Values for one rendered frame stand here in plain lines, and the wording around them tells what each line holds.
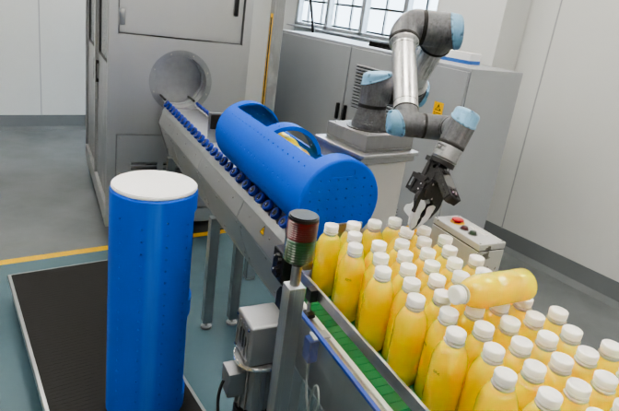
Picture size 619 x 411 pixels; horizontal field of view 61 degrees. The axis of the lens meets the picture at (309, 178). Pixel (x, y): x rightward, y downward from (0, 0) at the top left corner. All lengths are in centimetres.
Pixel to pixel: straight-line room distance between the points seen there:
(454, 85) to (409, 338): 226
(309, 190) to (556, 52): 309
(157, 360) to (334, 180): 89
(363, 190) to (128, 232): 75
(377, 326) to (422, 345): 13
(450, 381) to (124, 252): 111
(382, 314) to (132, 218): 86
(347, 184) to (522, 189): 300
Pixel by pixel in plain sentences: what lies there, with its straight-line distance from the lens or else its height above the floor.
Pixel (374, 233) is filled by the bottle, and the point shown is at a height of 107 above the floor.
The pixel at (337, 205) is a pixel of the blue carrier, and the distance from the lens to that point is 164.
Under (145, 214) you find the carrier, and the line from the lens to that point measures 171.
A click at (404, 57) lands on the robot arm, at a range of 169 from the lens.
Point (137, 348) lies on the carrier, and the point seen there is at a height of 49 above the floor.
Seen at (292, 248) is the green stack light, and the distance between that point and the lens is 106.
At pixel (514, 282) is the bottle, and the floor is 117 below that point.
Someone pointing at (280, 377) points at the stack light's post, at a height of 88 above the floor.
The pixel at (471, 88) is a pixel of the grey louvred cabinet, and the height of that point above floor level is 133.
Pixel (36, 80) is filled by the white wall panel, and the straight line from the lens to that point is 651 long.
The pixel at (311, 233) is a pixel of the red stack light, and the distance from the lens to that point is 105.
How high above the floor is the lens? 165
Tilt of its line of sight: 18 degrees down
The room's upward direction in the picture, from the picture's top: 8 degrees clockwise
